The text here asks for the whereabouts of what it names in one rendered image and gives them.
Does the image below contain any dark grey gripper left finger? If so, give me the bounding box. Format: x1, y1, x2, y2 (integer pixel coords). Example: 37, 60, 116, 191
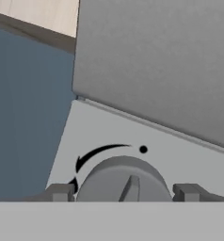
22, 183, 76, 202

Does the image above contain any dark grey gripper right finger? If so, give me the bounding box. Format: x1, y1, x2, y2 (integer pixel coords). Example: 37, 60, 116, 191
172, 183, 224, 202

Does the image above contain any grey stove knob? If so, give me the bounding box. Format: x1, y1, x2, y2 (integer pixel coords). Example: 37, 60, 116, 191
75, 155, 173, 202

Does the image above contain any grey stove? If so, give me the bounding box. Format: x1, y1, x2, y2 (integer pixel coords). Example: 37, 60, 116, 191
45, 0, 224, 202

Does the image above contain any blue cupboard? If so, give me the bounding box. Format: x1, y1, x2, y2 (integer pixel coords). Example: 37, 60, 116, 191
0, 25, 76, 202

